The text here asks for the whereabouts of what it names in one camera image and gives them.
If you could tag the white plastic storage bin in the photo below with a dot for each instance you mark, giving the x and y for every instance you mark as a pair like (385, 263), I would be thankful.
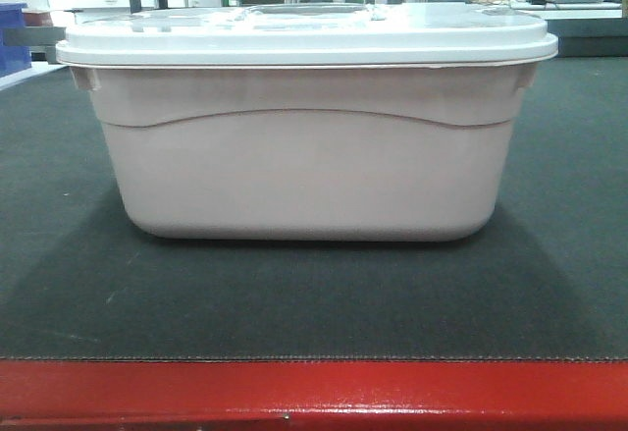
(353, 154)

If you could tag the white bin lid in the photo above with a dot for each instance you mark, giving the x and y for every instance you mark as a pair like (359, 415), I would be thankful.
(315, 35)

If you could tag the dark grey felt mat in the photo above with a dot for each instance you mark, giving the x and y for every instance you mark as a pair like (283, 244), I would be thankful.
(545, 279)

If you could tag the red metal table edge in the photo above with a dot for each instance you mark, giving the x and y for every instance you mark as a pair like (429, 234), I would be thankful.
(313, 395)

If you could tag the blue crate far left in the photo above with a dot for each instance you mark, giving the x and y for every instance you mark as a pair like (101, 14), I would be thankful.
(15, 57)

